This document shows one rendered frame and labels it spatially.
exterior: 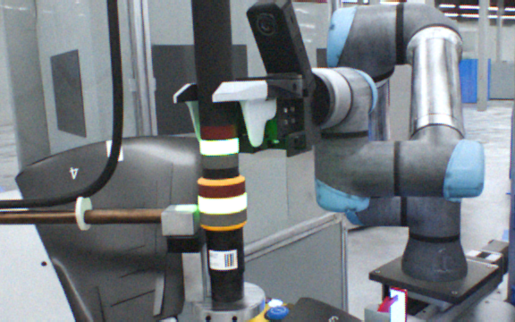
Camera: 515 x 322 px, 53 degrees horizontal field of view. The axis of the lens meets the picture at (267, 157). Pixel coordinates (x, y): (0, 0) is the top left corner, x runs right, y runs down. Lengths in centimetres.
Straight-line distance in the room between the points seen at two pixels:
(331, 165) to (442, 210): 57
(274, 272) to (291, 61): 121
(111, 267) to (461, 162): 43
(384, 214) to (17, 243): 78
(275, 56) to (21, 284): 45
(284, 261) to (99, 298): 122
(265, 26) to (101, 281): 31
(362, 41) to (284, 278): 98
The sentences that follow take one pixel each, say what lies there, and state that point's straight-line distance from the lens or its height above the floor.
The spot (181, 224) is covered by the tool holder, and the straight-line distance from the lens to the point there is 47.
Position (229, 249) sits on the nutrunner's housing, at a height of 136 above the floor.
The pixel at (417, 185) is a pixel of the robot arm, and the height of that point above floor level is 137.
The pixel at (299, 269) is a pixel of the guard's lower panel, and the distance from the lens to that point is 181.
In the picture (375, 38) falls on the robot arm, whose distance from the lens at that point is 99.
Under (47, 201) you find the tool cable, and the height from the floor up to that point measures 140.
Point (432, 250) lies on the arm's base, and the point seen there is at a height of 111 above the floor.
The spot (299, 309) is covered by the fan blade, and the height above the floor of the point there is 119.
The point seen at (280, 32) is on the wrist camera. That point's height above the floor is 156.
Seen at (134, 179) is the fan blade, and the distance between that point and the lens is 60.
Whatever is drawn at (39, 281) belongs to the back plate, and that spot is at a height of 125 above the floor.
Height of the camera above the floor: 151
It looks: 9 degrees down
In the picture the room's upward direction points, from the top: 3 degrees counter-clockwise
